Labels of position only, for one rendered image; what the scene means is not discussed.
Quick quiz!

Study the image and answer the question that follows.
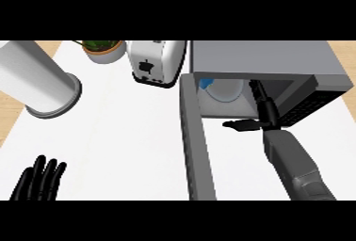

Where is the white toaster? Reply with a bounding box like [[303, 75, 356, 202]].
[[128, 40, 188, 88]]

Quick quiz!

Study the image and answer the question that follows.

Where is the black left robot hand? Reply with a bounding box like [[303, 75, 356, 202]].
[[9, 154, 69, 201]]

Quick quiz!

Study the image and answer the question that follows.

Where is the grey microwave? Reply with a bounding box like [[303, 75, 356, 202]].
[[188, 40, 355, 128]]

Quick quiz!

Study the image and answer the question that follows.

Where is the potted green plant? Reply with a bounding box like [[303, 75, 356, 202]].
[[74, 40, 129, 65]]

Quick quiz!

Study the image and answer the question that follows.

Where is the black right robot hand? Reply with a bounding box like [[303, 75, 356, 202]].
[[222, 79, 283, 133]]

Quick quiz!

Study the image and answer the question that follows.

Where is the grey microwave door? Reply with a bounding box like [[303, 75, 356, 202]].
[[178, 72, 219, 201]]

